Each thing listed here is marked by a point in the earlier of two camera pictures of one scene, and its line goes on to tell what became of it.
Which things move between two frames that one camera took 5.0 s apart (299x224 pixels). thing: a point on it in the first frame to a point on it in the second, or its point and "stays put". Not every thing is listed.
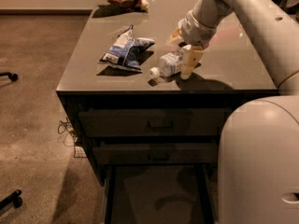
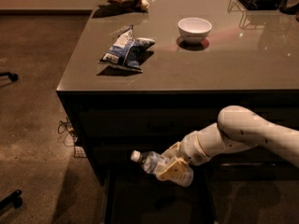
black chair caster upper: [13, 77] stays put
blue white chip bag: [125, 50] stays put
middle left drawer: [153, 153] stays put
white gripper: [196, 31] to [191, 147]
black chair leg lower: [12, 199] stays put
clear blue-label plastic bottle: [171, 64] to [151, 162]
